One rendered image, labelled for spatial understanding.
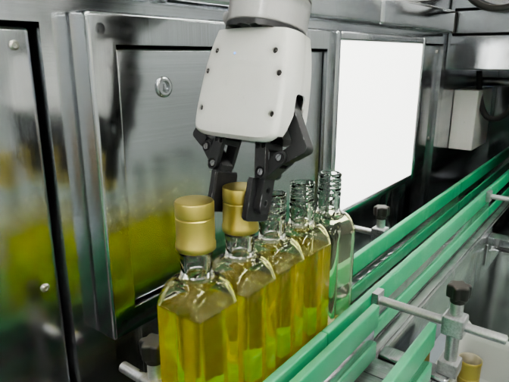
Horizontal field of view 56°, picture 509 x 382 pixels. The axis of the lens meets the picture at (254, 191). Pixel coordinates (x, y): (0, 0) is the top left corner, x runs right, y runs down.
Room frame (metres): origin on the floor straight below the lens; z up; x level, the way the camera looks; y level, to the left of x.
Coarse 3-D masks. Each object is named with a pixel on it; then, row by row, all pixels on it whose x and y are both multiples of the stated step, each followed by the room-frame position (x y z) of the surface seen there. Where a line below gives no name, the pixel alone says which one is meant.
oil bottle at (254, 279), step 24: (216, 264) 0.43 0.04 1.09; (240, 264) 0.42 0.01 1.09; (264, 264) 0.43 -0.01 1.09; (240, 288) 0.40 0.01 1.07; (264, 288) 0.42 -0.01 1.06; (240, 312) 0.40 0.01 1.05; (264, 312) 0.42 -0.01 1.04; (240, 336) 0.40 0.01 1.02; (264, 336) 0.42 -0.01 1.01; (240, 360) 0.40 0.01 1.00; (264, 360) 0.42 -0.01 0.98
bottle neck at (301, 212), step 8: (296, 184) 0.52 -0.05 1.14; (304, 184) 0.52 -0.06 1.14; (312, 184) 0.52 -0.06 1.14; (296, 192) 0.52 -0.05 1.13; (304, 192) 0.51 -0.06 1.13; (312, 192) 0.52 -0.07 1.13; (296, 200) 0.52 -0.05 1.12; (304, 200) 0.51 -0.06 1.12; (312, 200) 0.52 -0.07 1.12; (296, 208) 0.52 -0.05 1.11; (304, 208) 0.51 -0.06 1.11; (312, 208) 0.52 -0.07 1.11; (296, 216) 0.52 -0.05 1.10; (304, 216) 0.51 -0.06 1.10; (312, 216) 0.52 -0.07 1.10; (296, 224) 0.52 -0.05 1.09; (304, 224) 0.51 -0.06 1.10
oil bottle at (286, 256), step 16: (256, 240) 0.48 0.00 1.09; (272, 240) 0.47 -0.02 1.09; (288, 240) 0.48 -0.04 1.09; (272, 256) 0.45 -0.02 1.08; (288, 256) 0.46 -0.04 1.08; (288, 272) 0.46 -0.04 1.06; (288, 288) 0.46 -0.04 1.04; (288, 304) 0.46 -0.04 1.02; (288, 320) 0.46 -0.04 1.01; (288, 336) 0.46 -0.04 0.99; (288, 352) 0.46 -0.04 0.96
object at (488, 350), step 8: (464, 336) 0.69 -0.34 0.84; (472, 336) 0.69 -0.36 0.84; (464, 344) 0.69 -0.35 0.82; (472, 344) 0.69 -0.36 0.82; (480, 344) 0.68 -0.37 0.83; (488, 344) 0.68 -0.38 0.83; (496, 344) 0.67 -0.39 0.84; (472, 352) 0.69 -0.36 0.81; (480, 352) 0.68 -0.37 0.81; (488, 352) 0.68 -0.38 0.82; (496, 352) 0.67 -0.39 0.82; (504, 352) 0.66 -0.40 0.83; (488, 360) 0.67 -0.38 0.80; (496, 360) 0.67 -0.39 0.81; (504, 360) 0.66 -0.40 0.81; (488, 368) 0.67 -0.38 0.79; (496, 368) 0.66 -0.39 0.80; (504, 368) 0.66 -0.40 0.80; (480, 376) 0.68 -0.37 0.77; (488, 376) 0.67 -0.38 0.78; (496, 376) 0.66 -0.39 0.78; (504, 376) 0.66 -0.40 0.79
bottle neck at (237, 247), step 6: (252, 234) 0.43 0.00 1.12; (228, 240) 0.43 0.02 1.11; (234, 240) 0.42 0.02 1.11; (240, 240) 0.42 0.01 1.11; (246, 240) 0.42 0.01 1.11; (252, 240) 0.43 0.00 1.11; (228, 246) 0.43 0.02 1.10; (234, 246) 0.42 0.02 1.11; (240, 246) 0.42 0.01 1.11; (246, 246) 0.42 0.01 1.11; (252, 246) 0.43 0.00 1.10; (228, 252) 0.43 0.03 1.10; (234, 252) 0.42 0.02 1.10; (240, 252) 0.42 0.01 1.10; (246, 252) 0.42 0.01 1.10; (252, 252) 0.43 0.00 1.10; (240, 258) 0.42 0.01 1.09
